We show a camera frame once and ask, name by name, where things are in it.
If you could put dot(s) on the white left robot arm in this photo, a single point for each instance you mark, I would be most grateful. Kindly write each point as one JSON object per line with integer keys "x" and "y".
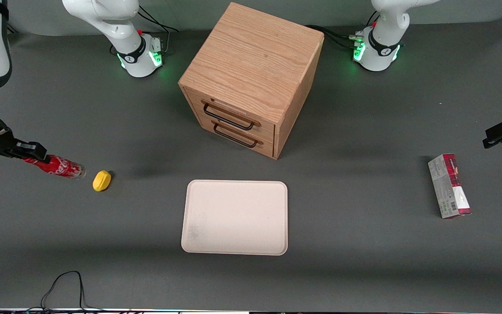
{"x": 384, "y": 41}

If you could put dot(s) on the beige rectangular tray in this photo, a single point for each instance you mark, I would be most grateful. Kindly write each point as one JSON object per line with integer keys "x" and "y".
{"x": 235, "y": 217}

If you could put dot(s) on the red coke bottle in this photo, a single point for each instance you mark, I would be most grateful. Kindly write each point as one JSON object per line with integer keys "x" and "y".
{"x": 63, "y": 168}

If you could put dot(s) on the red and white carton box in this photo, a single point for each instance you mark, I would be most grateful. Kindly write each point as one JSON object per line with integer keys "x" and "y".
{"x": 450, "y": 186}

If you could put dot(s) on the wooden drawer cabinet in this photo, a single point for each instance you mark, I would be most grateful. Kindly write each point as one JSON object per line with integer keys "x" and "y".
{"x": 251, "y": 65}

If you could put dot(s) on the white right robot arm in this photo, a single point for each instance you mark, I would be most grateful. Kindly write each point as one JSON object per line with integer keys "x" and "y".
{"x": 103, "y": 15}

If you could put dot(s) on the yellow plastic lemon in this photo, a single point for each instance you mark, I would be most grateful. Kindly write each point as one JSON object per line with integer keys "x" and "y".
{"x": 101, "y": 180}

